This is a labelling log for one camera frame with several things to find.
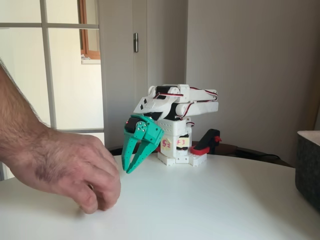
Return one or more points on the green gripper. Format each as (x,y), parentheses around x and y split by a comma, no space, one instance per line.
(149,136)

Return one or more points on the person's hairy forearm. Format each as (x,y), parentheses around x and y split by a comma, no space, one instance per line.
(12,112)

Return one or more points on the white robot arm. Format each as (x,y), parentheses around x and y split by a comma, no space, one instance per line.
(200,106)

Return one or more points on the dark grey felt container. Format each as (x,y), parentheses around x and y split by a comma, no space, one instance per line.
(308,170)

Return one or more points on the person's hand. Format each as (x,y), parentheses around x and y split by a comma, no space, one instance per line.
(75,162)

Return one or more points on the black red table clamp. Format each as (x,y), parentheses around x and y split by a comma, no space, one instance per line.
(208,140)
(158,149)

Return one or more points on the yellow label reading F5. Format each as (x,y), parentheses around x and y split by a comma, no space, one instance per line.
(166,143)

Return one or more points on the yellow label reading F3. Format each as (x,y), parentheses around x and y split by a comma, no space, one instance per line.
(182,142)

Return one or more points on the dark brown chair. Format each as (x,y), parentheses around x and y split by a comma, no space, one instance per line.
(237,150)

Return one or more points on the silver door hinge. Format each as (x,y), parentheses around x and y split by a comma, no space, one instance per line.
(135,42)

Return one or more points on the white framed glass door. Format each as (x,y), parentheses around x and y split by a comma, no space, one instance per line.
(46,75)

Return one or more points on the brown wooden window frame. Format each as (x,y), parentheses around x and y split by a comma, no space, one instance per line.
(83,37)

